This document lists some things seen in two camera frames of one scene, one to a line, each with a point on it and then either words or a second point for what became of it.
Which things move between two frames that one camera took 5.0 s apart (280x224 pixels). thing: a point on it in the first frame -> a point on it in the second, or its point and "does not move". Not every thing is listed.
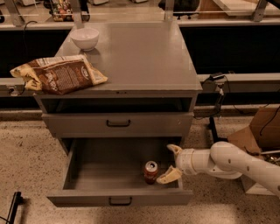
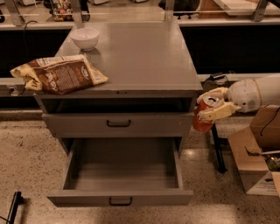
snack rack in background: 61,11 does not move
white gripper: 185,161 -> 243,94
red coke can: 150,171 -> 204,104
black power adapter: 216,76 does not move
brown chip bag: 59,74 does not move
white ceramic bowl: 85,38 does not move
